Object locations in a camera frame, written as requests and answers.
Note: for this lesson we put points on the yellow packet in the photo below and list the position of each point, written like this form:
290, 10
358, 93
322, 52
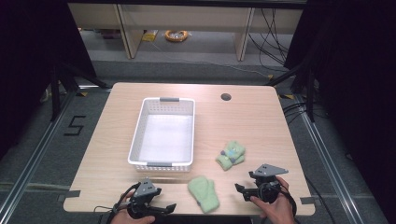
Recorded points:
150, 35

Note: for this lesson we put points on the person's right hand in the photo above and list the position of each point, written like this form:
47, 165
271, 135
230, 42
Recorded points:
278, 211

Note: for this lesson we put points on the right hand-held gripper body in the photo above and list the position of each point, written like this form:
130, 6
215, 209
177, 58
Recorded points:
267, 186

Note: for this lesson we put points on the black metal stand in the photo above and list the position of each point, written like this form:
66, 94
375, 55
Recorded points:
56, 93
309, 93

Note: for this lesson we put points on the dark curtain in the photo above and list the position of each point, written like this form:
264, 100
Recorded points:
358, 77
28, 62

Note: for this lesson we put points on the green mitten with grey buttons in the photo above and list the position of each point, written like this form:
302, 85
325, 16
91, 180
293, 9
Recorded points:
231, 155

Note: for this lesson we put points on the yellow black floor marker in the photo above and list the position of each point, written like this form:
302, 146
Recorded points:
287, 96
82, 93

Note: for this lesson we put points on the plain green mitten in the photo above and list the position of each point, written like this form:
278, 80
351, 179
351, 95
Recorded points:
204, 194

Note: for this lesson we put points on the aluminium floor rail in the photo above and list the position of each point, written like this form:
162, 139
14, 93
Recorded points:
37, 155
327, 161

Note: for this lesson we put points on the person's left hand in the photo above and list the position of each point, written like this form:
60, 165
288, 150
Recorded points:
124, 217

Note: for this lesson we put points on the grey tape piece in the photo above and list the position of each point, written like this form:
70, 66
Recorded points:
71, 195
307, 200

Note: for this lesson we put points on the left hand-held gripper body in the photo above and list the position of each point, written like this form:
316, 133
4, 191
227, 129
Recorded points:
145, 189

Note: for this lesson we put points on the white perforated plastic basket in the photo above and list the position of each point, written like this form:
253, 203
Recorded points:
165, 140

